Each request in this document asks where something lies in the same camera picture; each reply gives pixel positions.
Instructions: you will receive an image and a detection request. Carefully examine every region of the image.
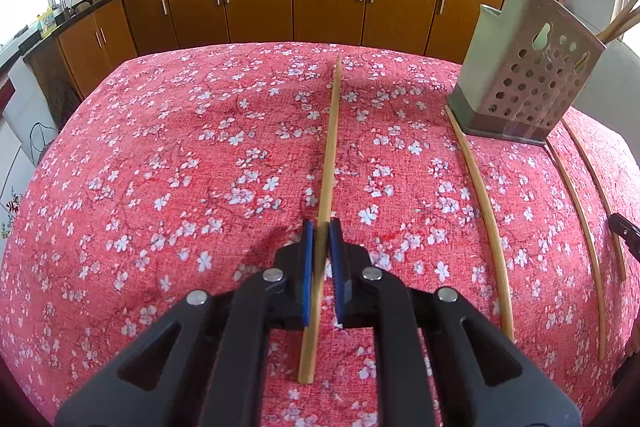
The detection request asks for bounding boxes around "dark woven sack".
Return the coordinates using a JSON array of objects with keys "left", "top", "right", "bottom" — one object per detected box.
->
[{"left": 47, "top": 77, "right": 83, "bottom": 128}]

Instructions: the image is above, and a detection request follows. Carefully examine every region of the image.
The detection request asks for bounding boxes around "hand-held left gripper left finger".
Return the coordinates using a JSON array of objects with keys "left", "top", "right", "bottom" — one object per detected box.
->
[{"left": 52, "top": 219, "right": 316, "bottom": 427}]

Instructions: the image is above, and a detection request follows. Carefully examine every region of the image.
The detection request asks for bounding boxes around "green perforated utensil holder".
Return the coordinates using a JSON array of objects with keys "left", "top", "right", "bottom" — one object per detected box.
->
[{"left": 446, "top": 0, "right": 607, "bottom": 146}]

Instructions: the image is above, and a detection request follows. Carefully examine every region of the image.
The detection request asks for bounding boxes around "red floral tablecloth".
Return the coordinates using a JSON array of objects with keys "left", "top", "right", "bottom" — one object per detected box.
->
[{"left": 0, "top": 41, "right": 640, "bottom": 427}]

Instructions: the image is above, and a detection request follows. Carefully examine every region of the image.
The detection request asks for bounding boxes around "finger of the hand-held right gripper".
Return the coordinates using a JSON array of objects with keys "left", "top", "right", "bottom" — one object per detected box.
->
[{"left": 607, "top": 213, "right": 640, "bottom": 260}]

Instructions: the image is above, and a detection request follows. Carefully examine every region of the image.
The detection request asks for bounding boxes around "yellow detergent bottle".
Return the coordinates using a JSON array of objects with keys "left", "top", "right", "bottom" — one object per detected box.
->
[{"left": 39, "top": 4, "right": 58, "bottom": 38}]

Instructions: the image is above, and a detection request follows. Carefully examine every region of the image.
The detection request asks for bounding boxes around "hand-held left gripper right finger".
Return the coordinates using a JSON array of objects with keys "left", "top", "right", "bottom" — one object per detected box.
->
[{"left": 329, "top": 218, "right": 583, "bottom": 427}]

